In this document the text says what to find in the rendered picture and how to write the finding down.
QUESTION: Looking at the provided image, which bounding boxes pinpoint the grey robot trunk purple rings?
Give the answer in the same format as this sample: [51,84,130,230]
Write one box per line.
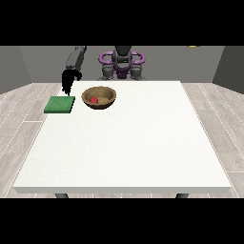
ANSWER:
[96,46,148,82]

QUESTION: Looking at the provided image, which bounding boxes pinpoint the green square pad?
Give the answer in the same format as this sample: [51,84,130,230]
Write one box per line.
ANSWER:
[43,95,76,114]

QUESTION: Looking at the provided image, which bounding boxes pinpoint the brown wooden bowl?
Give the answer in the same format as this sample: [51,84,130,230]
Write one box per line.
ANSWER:
[81,86,117,111]

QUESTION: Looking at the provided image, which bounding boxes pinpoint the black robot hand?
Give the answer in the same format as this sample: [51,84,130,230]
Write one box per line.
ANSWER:
[61,67,83,97]

